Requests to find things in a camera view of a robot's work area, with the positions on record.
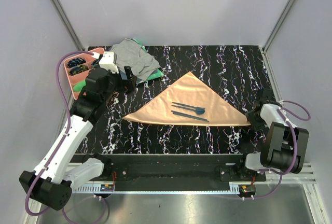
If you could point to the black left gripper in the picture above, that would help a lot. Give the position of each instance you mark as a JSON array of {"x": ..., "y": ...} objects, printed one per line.
[{"x": 129, "y": 84}]

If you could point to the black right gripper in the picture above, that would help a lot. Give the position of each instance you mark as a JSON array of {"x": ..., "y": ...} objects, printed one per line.
[{"x": 258, "y": 126}]

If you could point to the blue plastic spoon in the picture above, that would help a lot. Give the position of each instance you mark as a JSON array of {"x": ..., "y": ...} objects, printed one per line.
[{"x": 200, "y": 110}]

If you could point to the peach satin napkin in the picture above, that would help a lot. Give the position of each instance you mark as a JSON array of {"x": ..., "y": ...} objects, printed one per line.
[{"x": 191, "y": 91}]

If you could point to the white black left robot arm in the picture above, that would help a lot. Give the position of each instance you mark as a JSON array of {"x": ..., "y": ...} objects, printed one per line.
[{"x": 50, "y": 183}]

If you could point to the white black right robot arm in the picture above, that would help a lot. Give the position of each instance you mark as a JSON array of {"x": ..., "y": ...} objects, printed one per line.
[{"x": 286, "y": 144}]

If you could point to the blue grey folded cloth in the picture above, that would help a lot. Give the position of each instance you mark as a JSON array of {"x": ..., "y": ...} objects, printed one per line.
[{"x": 144, "y": 75}]

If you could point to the green item in tray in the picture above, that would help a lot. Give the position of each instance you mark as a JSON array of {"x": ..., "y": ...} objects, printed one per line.
[{"x": 79, "y": 86}]

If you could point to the black marbled table mat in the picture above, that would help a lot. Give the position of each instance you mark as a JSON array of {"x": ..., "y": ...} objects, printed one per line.
[{"x": 236, "y": 73}]

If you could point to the pink compartment tray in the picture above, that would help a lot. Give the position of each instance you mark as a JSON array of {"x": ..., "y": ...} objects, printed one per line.
[{"x": 92, "y": 74}]

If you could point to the dark patterned socks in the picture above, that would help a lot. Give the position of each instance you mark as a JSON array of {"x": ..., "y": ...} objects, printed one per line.
[{"x": 76, "y": 66}]

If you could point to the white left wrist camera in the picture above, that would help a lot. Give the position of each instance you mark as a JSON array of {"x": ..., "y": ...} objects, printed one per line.
[{"x": 108, "y": 62}]

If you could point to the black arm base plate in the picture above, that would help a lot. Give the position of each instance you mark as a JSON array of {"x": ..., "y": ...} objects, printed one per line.
[{"x": 202, "y": 171}]

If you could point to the white slotted cable duct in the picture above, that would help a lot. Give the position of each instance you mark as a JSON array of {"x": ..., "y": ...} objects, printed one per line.
[{"x": 99, "y": 188}]

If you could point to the left aluminium frame post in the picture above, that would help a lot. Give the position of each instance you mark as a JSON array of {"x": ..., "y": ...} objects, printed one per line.
[{"x": 67, "y": 24}]

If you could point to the aluminium frame post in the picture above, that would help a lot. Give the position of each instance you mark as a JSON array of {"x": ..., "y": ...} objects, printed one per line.
[
  {"x": 285, "y": 12},
  {"x": 67, "y": 24}
]

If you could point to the right aluminium frame post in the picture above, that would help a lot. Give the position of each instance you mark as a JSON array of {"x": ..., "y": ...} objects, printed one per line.
[{"x": 285, "y": 12}]

